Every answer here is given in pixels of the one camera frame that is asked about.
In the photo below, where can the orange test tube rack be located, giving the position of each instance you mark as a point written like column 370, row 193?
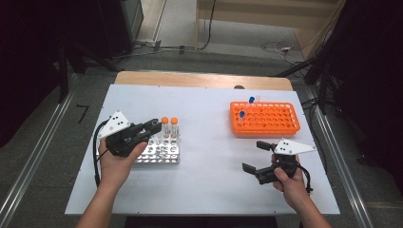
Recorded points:
column 266, row 122

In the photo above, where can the aluminium floor rail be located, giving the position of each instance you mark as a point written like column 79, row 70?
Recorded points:
column 345, row 190
column 34, row 155

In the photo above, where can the black stand leg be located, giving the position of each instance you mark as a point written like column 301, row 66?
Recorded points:
column 63, row 72
column 95, row 57

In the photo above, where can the clear test tube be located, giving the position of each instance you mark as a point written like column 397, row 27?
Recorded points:
column 159, row 136
column 258, row 98

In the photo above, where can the black cabinet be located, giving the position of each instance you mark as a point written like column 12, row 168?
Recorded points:
column 117, row 25

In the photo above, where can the person's right hand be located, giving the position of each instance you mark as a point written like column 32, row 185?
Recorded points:
column 290, row 186

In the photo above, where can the blue-capped test tube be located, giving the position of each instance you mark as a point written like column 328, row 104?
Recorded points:
column 252, row 99
column 241, row 114

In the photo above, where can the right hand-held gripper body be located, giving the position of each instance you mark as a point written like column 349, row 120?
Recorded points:
column 293, row 147

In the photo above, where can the person's left hand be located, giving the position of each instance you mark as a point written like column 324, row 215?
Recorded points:
column 117, row 167

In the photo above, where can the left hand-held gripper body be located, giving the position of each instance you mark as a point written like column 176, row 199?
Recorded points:
column 115, row 125

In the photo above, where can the dark curtain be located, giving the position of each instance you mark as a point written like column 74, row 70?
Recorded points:
column 28, row 63
column 370, row 79

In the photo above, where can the metal test tube rack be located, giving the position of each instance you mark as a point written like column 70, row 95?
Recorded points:
column 164, row 152

